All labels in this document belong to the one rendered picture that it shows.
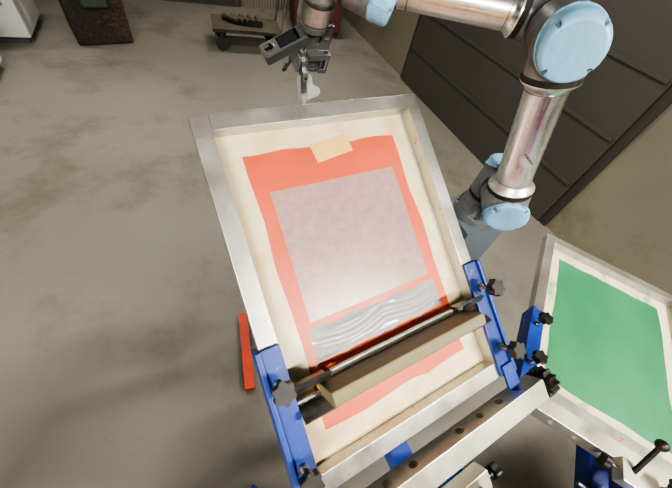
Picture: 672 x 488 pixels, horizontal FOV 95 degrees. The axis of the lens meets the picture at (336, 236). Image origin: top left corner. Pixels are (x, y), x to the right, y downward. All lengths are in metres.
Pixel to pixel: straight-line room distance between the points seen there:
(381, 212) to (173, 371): 1.59
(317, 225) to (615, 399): 1.15
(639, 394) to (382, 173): 1.16
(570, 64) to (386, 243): 0.50
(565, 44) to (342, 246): 0.57
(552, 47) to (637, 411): 1.16
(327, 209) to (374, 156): 0.20
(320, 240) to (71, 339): 1.85
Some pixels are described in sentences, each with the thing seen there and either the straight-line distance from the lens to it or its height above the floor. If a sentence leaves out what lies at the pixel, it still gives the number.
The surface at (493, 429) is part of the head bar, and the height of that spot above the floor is 1.15.
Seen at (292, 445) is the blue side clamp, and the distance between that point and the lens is 0.70.
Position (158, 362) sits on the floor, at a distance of 2.10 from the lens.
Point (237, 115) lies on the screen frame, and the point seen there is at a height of 1.54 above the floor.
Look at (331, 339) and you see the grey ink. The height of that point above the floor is 1.25.
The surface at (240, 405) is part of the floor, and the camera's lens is 1.95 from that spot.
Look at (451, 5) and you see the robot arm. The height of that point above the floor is 1.76.
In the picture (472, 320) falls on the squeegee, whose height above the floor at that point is 1.30.
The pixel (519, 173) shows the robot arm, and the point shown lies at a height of 1.50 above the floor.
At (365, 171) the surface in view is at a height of 1.43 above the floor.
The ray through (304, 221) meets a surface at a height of 1.38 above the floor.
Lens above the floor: 1.91
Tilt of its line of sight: 49 degrees down
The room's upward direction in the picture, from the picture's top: 14 degrees clockwise
